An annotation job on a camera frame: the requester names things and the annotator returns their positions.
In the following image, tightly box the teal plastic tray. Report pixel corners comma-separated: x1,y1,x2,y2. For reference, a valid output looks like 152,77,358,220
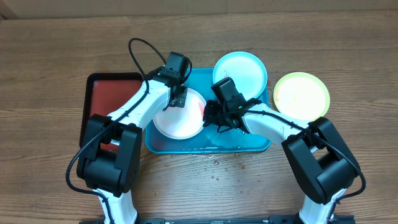
145,68,271,154

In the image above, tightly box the black tray with red liquid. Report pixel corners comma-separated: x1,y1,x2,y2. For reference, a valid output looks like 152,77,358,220
79,72,142,146

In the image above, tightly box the white plate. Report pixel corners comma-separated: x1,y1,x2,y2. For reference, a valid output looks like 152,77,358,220
153,88,206,140

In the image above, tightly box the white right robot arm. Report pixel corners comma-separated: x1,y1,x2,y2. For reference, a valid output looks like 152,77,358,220
203,99,365,223

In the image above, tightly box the light blue plate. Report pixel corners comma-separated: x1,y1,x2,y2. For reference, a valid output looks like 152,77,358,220
213,52,267,100

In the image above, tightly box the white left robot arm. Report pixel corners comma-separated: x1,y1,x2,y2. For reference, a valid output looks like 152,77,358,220
70,80,188,223

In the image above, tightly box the yellow plate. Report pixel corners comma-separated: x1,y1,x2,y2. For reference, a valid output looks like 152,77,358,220
273,72,330,121

